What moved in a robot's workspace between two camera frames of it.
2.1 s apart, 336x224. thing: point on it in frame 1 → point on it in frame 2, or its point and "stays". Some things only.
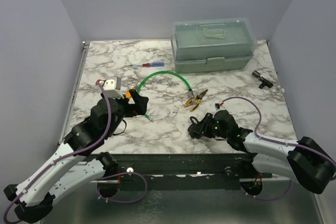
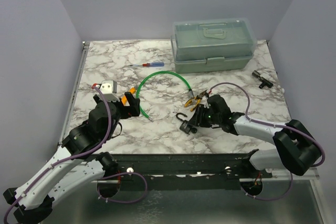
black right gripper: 208,120 → 198,118
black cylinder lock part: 265,82 stays
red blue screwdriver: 150,64 stays
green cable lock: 190,90 stays
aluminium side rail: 85,48 stays
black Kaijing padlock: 195,130 → 185,126
